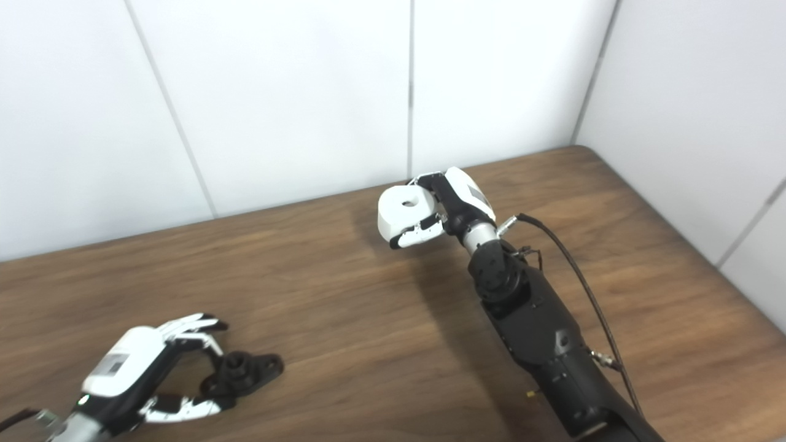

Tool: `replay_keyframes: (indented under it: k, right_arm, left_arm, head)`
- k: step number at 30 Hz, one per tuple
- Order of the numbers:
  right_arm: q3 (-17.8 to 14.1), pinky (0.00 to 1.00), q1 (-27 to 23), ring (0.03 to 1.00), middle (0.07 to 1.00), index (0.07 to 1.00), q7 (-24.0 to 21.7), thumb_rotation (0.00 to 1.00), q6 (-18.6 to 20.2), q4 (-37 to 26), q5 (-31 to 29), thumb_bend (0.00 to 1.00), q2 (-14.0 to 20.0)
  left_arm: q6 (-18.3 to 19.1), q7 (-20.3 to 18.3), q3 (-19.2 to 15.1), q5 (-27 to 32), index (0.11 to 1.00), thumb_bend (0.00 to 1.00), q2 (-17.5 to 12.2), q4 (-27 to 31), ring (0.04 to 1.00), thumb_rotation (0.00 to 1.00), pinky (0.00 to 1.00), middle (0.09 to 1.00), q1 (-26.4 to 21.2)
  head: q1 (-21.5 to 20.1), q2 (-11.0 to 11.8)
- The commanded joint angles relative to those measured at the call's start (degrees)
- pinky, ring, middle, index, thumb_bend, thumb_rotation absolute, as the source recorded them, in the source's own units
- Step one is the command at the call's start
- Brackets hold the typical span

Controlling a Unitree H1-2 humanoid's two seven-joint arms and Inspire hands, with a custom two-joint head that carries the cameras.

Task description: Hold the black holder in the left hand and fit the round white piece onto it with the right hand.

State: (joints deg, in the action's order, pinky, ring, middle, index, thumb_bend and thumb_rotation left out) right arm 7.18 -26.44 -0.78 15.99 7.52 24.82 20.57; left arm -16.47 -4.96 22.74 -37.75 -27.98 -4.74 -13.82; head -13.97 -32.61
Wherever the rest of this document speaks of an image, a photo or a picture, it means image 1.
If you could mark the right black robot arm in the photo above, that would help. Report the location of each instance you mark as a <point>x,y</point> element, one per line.
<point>540,331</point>

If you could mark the black plastic holder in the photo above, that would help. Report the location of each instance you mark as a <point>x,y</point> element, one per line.
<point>245,371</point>

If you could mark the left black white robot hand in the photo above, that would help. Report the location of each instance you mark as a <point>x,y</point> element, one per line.
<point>126,374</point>

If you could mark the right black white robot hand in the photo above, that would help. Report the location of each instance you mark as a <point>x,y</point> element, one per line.
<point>463,202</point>

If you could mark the round white plastic piece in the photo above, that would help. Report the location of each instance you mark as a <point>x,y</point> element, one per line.
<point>402,212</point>

